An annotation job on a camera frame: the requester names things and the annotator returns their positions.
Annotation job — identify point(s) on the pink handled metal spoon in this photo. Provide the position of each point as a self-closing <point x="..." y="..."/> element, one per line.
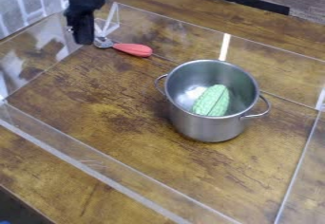
<point x="135" y="49"/>

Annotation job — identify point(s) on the green bitter gourd toy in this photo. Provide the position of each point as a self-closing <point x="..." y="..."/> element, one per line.
<point x="213" y="102"/>

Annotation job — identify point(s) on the stainless steel pot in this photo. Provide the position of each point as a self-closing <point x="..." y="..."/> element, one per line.
<point x="184" y="84"/>

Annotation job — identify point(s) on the black strip on table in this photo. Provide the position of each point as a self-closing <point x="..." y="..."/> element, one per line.
<point x="260" y="4"/>

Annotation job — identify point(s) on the clear acrylic barrier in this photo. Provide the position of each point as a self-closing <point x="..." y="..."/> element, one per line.
<point x="89" y="146"/>

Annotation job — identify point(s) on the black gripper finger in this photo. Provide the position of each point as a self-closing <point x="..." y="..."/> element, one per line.
<point x="82" y="25"/>

